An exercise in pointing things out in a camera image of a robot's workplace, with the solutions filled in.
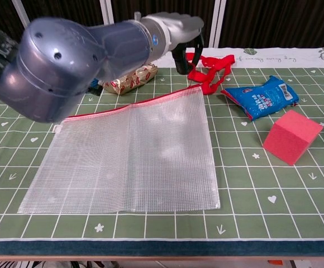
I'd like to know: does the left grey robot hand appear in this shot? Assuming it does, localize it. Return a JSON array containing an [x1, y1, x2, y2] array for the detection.
[[168, 12, 205, 75]]

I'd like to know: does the clear mesh zipper pouch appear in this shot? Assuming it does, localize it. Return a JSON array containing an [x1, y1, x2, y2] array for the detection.
[[18, 84, 221, 215]]

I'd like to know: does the blue snack bag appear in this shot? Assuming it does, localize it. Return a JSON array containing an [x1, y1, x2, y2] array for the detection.
[[220, 75, 300, 122]]

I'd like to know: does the gold snack package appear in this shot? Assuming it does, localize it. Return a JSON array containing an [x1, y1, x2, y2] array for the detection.
[[99, 63, 158, 96]]

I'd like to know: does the pink foam cube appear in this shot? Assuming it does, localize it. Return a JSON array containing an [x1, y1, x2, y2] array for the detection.
[[263, 109, 324, 166]]

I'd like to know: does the green grid tablecloth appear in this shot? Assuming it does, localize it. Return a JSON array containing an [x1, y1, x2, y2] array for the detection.
[[0, 46, 324, 256]]

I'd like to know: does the white frame post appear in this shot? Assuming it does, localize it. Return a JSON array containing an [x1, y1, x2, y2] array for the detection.
[[208, 0, 227, 48], [11, 0, 31, 28], [99, 0, 118, 26]]

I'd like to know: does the red fabric strap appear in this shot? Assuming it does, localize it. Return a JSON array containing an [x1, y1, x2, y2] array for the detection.
[[184, 52, 236, 95]]

